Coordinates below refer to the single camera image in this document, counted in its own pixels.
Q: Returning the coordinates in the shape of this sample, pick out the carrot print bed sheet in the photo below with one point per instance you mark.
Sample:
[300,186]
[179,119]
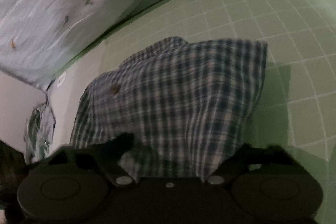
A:
[39,16]

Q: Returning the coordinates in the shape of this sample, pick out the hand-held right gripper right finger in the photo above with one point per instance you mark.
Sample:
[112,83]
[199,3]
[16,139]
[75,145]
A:
[236,161]

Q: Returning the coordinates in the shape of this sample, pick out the green grid mat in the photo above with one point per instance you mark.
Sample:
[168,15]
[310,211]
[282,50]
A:
[262,16]

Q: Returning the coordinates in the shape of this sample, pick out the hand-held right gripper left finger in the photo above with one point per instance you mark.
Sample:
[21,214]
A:
[123,142]

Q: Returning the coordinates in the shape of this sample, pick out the blue plaid shirt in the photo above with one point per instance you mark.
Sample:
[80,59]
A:
[170,95]

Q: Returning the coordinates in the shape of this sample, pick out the dark plaid shirt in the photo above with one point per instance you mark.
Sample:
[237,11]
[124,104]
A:
[39,129]

